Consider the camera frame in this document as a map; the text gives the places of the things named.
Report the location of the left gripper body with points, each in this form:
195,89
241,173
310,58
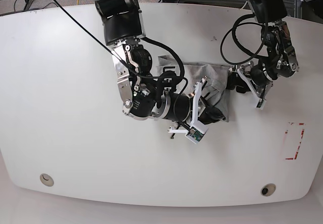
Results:
256,78

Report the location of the grey T-shirt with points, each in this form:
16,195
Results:
214,92

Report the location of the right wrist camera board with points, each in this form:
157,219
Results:
195,133

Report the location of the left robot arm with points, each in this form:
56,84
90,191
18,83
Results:
275,57

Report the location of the right table grommet hole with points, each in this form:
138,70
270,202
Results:
268,190

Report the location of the left table grommet hole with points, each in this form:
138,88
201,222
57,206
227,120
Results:
47,180

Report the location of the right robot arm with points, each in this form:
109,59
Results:
144,95

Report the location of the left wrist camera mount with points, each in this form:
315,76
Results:
260,104

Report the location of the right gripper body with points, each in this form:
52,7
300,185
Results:
185,110

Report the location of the red tape rectangle marker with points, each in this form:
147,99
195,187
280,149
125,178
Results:
292,140

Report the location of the table grommet hole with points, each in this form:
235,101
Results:
268,190
47,180

